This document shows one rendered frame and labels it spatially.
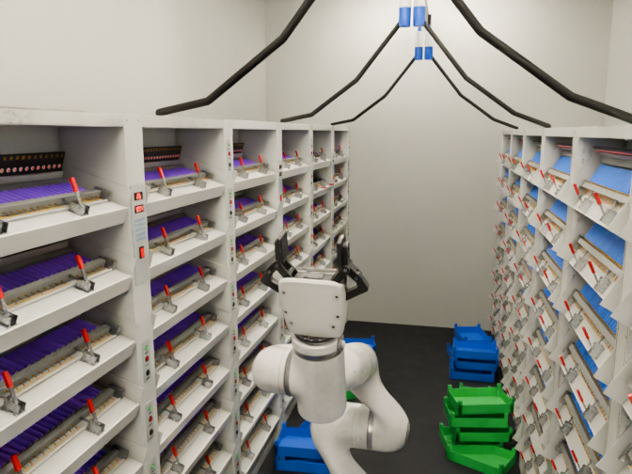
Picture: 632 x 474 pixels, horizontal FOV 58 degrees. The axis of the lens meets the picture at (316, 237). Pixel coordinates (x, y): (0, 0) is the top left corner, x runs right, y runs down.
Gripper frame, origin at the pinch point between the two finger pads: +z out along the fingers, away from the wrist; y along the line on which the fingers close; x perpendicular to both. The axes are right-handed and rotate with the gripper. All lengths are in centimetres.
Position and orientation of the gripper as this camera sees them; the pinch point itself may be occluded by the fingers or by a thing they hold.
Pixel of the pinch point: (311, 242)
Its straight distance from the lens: 84.9
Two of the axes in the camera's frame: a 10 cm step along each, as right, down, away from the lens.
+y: -9.7, -0.6, 2.6
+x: 2.6, -4.1, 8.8
